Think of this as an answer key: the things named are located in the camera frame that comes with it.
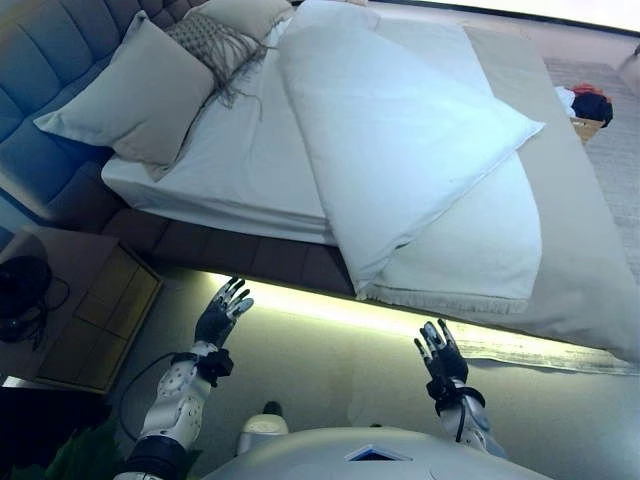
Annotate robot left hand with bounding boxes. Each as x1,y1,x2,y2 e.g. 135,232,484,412
193,276,255,351

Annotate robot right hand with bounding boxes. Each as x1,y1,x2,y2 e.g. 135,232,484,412
413,318,470,389

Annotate white duvet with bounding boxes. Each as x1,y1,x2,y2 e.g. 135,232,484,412
277,0,546,304

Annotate silver left robot leg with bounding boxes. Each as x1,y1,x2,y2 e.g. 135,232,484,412
238,400,290,451

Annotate wooden nightstand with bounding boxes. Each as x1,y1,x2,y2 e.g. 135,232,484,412
0,227,165,396

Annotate grey robot torso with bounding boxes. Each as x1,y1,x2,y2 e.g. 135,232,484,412
199,424,531,480

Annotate green leafy plant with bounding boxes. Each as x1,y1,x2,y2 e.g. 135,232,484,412
9,419,126,480

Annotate black floor box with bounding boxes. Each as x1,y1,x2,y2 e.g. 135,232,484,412
0,387,114,471

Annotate large beige pillow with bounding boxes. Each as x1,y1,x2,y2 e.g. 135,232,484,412
33,10,217,169

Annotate wicker laundry basket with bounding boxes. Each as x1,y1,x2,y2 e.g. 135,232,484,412
569,115,609,146

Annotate fringed knitted cushion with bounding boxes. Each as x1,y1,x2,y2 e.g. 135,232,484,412
164,12,271,121

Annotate white garment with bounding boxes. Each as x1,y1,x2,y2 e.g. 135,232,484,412
553,85,577,119

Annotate black garment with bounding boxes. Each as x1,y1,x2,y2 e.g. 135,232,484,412
572,93,615,127

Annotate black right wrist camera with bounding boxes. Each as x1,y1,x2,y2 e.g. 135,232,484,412
425,377,461,401

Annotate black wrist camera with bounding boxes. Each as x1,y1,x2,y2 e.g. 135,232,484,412
197,349,235,387
425,377,461,401

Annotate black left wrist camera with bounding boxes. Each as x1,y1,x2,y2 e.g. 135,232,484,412
197,349,235,387

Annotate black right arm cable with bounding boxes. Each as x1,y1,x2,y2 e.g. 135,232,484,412
452,394,471,444

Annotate brown upholstered bed frame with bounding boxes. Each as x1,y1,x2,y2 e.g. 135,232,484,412
49,159,361,301

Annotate black lamp cable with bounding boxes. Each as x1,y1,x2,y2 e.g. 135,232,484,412
0,274,71,351

